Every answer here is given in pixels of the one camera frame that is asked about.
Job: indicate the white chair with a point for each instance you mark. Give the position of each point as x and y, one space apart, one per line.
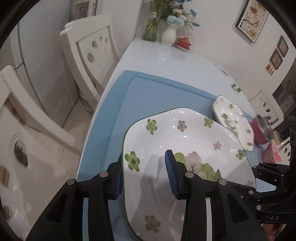
91 55
30 177
265 105
285 151

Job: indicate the white chair far left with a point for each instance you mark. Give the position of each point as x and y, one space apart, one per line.
91 55

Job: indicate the small framed picture lower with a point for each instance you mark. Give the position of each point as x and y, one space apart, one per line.
276 59

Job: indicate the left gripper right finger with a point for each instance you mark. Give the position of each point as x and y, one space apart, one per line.
223 203

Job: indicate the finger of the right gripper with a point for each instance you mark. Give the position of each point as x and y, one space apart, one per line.
256 171

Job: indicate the red lidded tea cup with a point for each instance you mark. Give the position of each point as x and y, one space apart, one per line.
184 43

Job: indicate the orange hanging wall ornaments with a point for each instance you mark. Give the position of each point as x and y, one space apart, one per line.
269 68

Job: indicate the green white candy wrapper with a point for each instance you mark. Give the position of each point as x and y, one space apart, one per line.
236 88

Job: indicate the large framed flower picture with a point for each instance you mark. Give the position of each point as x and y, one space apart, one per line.
252 19

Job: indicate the green glass vase with stems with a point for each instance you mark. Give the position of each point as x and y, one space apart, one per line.
156 11

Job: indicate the white chair near left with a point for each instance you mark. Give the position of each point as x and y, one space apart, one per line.
30 177

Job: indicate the white refrigerator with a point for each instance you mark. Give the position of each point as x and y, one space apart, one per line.
46 67

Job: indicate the blue quilted table mat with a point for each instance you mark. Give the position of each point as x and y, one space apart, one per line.
135 96

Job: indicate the large floral square plate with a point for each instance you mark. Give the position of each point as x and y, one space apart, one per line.
202 145

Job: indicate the red steel bowl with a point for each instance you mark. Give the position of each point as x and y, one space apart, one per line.
263 133

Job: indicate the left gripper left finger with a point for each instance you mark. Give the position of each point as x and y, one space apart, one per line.
62 219

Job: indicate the white vase with blue flowers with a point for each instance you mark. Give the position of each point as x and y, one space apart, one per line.
176 17

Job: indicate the small floral square plate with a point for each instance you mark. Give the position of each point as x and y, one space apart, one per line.
232 117

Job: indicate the white chair near right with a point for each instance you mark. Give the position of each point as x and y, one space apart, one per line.
285 151

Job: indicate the small framed picture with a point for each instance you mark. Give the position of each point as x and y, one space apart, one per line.
276 59
282 46

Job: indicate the pink polka dot bowl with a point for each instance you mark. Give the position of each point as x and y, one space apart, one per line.
271 154

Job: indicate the small framed picture upper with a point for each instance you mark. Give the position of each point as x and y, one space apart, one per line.
282 46

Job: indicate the white chair far right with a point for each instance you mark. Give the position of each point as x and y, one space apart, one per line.
265 105

